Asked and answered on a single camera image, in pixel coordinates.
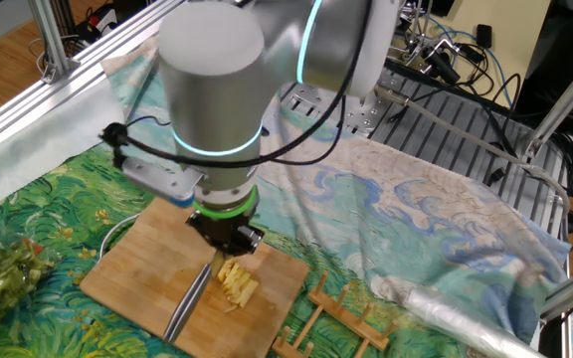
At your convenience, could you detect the bag of chopped greens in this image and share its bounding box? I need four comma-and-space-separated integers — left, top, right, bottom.
0, 211, 64, 334

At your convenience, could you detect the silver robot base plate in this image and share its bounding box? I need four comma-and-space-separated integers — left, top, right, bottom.
280, 82, 393, 139

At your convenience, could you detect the painted landscape tablecloth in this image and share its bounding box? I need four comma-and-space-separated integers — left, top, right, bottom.
0, 35, 573, 358

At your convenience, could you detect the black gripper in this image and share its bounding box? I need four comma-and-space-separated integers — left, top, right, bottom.
185, 208, 267, 258

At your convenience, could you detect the wooden peg rack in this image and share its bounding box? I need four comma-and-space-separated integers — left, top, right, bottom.
271, 270, 400, 358

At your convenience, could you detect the thick black camera cable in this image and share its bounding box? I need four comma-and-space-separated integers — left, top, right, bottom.
100, 0, 373, 169

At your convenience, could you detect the black power adapter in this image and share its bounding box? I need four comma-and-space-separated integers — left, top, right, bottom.
475, 23, 494, 50

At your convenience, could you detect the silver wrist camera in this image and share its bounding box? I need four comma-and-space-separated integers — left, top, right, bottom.
119, 156, 204, 209

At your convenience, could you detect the plastic wrapped roll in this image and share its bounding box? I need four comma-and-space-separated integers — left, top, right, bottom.
380, 275, 549, 358

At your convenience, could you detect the blue cable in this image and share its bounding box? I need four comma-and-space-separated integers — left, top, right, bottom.
428, 14, 514, 108

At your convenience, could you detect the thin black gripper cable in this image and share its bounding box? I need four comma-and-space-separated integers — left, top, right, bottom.
265, 93, 348, 167

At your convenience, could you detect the thick potato slice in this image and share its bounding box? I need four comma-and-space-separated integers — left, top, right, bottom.
232, 274, 254, 303
216, 258, 237, 283
220, 262, 242, 288
224, 267, 246, 293
237, 277, 260, 308
228, 270, 251, 298

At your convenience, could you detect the bamboo cutting board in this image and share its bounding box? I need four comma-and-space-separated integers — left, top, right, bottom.
80, 196, 310, 358

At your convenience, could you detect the steel kitchen knife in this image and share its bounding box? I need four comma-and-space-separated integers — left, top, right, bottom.
162, 248, 226, 344

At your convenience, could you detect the black camera on bracket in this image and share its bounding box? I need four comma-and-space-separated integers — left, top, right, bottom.
404, 37, 463, 86

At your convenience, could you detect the white power strip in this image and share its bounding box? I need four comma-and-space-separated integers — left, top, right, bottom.
85, 2, 119, 32

